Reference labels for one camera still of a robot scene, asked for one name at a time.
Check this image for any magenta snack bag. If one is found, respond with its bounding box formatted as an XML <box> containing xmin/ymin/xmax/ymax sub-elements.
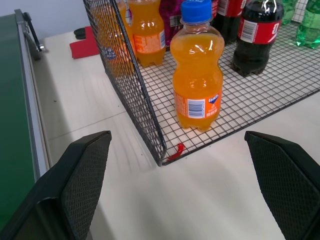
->
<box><xmin>158</xmin><ymin>0</ymin><xmax>187</xmax><ymax>51</ymax></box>

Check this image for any red zip tie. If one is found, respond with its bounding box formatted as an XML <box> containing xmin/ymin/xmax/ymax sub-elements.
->
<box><xmin>166</xmin><ymin>143</ymin><xmax>185</xmax><ymax>161</ymax></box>

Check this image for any green soda bottle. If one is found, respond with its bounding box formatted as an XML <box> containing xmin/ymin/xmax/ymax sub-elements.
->
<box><xmin>295</xmin><ymin>0</ymin><xmax>320</xmax><ymax>50</ymax></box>
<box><xmin>280</xmin><ymin>0</ymin><xmax>297</xmax><ymax>26</ymax></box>

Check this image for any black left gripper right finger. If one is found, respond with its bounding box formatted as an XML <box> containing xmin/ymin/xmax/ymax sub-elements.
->
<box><xmin>244</xmin><ymin>130</ymin><xmax>320</xmax><ymax>240</ymax></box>

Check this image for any orange soda bottle blue cap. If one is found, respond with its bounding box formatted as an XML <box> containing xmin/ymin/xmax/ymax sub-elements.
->
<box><xmin>169</xmin><ymin>0</ymin><xmax>225</xmax><ymax>133</ymax></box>

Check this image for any red cloth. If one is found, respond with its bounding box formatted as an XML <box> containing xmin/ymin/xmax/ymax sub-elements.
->
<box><xmin>69</xmin><ymin>25</ymin><xmax>100</xmax><ymax>60</ymax></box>

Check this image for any cola bottle red label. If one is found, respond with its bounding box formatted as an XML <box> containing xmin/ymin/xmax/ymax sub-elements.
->
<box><xmin>211</xmin><ymin>0</ymin><xmax>247</xmax><ymax>46</ymax></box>
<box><xmin>230</xmin><ymin>0</ymin><xmax>285</xmax><ymax>77</ymax></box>

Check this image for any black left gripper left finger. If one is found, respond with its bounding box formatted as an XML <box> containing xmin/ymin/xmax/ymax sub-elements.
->
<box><xmin>0</xmin><ymin>130</ymin><xmax>112</xmax><ymax>240</ymax></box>

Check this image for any green conveyor belt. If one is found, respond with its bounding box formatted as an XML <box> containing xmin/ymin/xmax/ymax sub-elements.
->
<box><xmin>0</xmin><ymin>9</ymin><xmax>52</xmax><ymax>219</ymax></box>

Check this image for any black wire mesh basket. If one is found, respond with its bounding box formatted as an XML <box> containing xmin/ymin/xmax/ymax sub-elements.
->
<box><xmin>82</xmin><ymin>0</ymin><xmax>320</xmax><ymax>167</ymax></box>

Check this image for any black round object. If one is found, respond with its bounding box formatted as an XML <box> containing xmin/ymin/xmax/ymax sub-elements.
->
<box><xmin>73</xmin><ymin>27</ymin><xmax>87</xmax><ymax>40</ymax></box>

